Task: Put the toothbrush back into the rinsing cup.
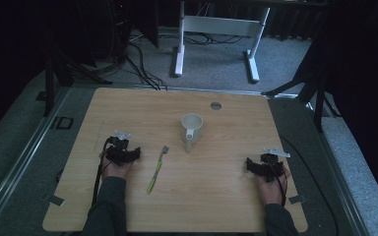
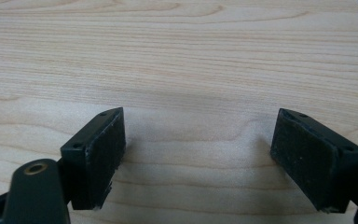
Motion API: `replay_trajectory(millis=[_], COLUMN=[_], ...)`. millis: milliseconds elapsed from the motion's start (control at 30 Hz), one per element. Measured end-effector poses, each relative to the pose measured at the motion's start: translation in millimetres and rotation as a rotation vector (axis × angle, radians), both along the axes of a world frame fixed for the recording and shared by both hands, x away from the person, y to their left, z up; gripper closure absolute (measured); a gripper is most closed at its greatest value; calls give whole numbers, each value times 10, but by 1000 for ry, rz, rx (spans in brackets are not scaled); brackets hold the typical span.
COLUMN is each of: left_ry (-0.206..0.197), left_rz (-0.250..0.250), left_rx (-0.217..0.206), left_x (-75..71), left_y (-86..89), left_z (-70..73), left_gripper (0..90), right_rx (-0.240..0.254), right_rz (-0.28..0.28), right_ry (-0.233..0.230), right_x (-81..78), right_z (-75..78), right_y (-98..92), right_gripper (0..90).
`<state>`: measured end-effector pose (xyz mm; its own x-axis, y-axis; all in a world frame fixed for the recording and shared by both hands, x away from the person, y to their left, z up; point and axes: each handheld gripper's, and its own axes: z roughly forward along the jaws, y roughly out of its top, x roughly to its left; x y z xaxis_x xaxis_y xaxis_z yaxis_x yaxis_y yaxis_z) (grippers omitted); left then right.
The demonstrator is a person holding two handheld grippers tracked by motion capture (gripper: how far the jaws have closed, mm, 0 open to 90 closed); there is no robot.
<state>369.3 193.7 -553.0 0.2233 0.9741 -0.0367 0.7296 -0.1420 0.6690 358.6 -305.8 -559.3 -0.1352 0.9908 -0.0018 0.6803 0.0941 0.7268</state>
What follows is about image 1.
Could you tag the grey tape piece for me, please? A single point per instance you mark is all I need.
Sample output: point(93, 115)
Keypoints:
point(297, 199)
point(56, 200)

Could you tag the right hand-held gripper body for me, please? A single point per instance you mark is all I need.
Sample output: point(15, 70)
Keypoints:
point(271, 164)

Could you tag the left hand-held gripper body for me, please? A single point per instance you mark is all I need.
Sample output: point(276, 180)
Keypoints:
point(118, 147)

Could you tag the white cup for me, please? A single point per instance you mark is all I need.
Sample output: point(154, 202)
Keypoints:
point(192, 128)

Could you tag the person's right hand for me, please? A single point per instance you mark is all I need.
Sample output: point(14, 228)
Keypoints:
point(270, 190)

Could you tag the green toothbrush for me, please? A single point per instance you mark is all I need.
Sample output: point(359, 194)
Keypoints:
point(157, 169)

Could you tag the white desk frame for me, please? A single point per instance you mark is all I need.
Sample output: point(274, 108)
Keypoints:
point(220, 25)

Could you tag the black rectangular floor marker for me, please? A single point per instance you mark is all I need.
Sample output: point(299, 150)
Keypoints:
point(61, 123)

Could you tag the person's left hand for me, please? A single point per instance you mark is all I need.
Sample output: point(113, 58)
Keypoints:
point(115, 171)

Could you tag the black tripod stand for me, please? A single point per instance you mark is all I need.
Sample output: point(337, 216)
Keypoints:
point(50, 75)
point(315, 85)

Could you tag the grey round table grommet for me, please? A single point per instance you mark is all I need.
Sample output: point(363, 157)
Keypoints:
point(216, 106)

